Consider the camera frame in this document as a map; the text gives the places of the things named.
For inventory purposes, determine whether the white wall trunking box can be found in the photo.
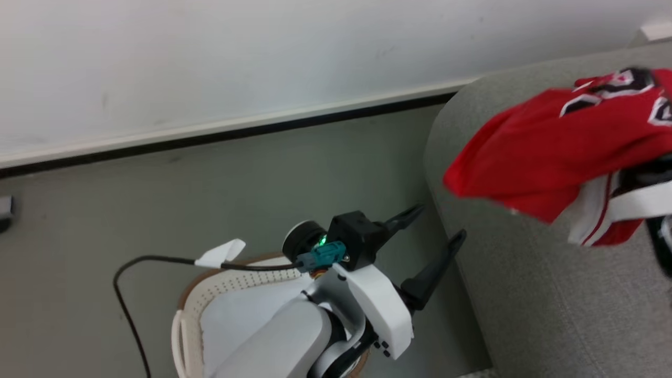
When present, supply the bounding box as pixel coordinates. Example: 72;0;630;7
630;21;672;48

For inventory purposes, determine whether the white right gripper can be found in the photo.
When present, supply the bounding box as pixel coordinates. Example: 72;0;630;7
609;156;672;221

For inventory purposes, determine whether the white perforated laundry basket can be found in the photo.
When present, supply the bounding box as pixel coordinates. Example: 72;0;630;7
171;253;371;378

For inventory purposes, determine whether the white cable tag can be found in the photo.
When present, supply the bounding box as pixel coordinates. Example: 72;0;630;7
194;239;246;268

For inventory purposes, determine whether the thin black cable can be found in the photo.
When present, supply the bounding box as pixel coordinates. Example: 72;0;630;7
113;255;300;378

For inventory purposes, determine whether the grey fabric sofa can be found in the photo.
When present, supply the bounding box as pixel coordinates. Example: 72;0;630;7
424;39;672;378

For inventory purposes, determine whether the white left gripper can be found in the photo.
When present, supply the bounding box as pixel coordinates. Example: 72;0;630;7
332;206;467;360

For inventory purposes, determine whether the white cloth garment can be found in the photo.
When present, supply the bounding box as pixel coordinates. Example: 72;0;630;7
199;283;316;378

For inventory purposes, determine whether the red and white jersey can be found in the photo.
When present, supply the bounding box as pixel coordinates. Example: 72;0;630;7
443;67;672;247

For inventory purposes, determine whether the white and black baseboard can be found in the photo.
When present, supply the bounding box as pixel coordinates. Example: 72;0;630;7
0;78;478;179

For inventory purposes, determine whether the teal cable connector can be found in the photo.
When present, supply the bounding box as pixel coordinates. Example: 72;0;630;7
296;241;347;274

